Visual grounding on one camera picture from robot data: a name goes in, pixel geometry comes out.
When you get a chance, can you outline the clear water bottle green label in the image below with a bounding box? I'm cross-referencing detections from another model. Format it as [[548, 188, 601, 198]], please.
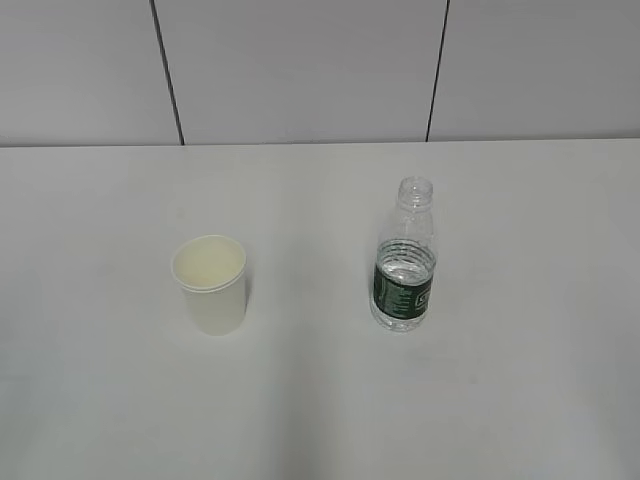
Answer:
[[370, 177, 437, 333]]

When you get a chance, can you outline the white paper cup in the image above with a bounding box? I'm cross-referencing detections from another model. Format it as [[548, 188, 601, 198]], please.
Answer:
[[171, 235, 247, 336]]

